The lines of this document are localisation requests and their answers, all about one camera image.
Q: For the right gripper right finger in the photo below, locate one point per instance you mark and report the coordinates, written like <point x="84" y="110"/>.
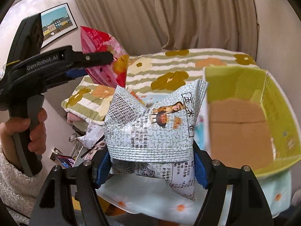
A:
<point x="248" y="204"/>

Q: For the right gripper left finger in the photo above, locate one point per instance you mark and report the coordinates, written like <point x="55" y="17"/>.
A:
<point x="54" y="203"/>

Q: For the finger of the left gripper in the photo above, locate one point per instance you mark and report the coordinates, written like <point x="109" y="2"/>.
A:
<point x="76" y="73"/>
<point x="80" y="60"/>

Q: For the pink red snack bag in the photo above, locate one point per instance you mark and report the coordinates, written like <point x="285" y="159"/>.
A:
<point x="111" y="75"/>

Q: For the white grey corn snack bag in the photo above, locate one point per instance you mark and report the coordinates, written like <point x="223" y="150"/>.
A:
<point x="156" y="141"/>

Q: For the white fuzzy left sleeve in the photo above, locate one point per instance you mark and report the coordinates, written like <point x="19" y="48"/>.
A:
<point x="18" y="191"/>

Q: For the framed houses picture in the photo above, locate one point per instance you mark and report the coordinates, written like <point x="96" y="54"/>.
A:
<point x="56" y="22"/>

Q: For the small white snack packet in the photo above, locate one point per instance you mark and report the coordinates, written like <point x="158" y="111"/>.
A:
<point x="93" y="134"/>

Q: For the striped floral quilt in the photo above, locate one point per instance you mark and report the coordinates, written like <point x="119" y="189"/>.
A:
<point x="149" y="77"/>

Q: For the beige curtain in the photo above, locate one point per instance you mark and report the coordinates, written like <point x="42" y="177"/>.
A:
<point x="150" y="26"/>

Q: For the green cardboard box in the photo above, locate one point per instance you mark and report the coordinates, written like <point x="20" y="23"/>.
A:
<point x="250" y="120"/>

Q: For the light blue daisy tablecloth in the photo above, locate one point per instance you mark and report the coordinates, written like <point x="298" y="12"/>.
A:
<point x="152" y="197"/>

